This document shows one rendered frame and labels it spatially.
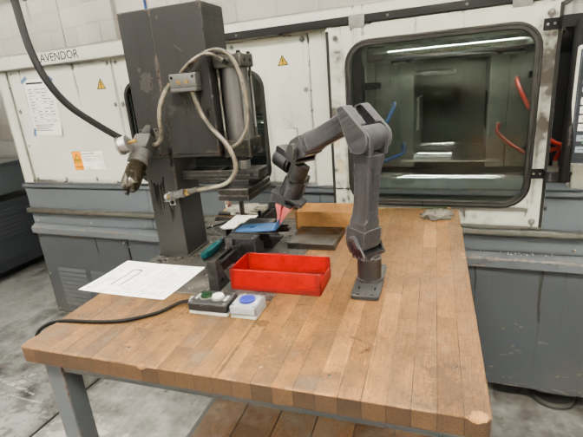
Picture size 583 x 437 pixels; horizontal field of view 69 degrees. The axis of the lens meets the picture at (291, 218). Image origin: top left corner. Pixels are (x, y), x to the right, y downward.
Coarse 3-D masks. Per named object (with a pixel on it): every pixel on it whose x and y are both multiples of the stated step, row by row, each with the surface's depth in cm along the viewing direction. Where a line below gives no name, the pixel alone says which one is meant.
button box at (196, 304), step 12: (180, 300) 108; (192, 300) 104; (204, 300) 104; (216, 300) 103; (228, 300) 103; (156, 312) 105; (192, 312) 104; (204, 312) 103; (216, 312) 102; (228, 312) 102; (48, 324) 107
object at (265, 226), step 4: (248, 224) 139; (252, 224) 138; (256, 224) 138; (260, 224) 137; (264, 224) 136; (268, 224) 136; (272, 224) 135; (276, 224) 128; (280, 224) 134; (240, 228) 136; (244, 228) 135; (248, 228) 134; (252, 228) 134; (256, 228) 133; (260, 228) 132; (264, 228) 132; (268, 228) 131; (272, 228) 130; (276, 228) 130
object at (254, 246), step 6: (276, 222) 144; (258, 240) 129; (264, 240) 141; (228, 246) 130; (246, 246) 128; (252, 246) 128; (258, 246) 129; (264, 246) 142; (270, 246) 141; (258, 252) 130; (264, 252) 134
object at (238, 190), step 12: (240, 156) 128; (192, 168) 138; (204, 168) 139; (216, 168) 138; (228, 168) 137; (240, 168) 130; (252, 168) 129; (264, 168) 130; (240, 180) 127; (252, 180) 130; (264, 180) 133; (228, 192) 124; (240, 192) 122; (252, 192) 125; (228, 204) 127
